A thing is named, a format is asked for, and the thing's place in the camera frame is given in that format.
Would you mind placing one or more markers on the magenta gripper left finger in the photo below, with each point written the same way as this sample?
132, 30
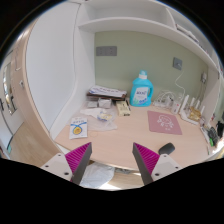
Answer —
78, 160

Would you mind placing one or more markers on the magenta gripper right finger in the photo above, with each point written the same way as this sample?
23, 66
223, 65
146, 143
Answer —
146, 161

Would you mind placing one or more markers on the black computer mouse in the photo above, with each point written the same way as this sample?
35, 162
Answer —
166, 149

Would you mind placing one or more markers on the pink mouse pad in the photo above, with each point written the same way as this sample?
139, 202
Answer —
163, 123

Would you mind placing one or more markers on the white plastic bag under desk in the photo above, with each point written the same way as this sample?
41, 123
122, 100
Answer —
96, 175

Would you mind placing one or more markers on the white blue yellow packet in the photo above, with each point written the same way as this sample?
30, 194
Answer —
78, 128

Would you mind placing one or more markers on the clear plastic bag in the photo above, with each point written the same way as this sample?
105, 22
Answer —
100, 119

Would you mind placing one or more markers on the yellow patterned small box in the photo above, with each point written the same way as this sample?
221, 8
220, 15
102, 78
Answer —
123, 109

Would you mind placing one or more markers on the small white box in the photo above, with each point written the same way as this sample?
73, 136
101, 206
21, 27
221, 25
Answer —
104, 103

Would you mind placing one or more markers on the stack of books and papers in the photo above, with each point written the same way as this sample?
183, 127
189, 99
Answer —
104, 92

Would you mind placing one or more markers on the blue detergent bottle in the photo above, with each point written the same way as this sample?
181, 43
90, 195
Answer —
142, 90

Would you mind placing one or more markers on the grey wall socket panel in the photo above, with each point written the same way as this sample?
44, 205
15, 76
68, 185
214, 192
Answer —
106, 51

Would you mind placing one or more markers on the white wall shelf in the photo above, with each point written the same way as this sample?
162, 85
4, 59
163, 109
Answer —
147, 16

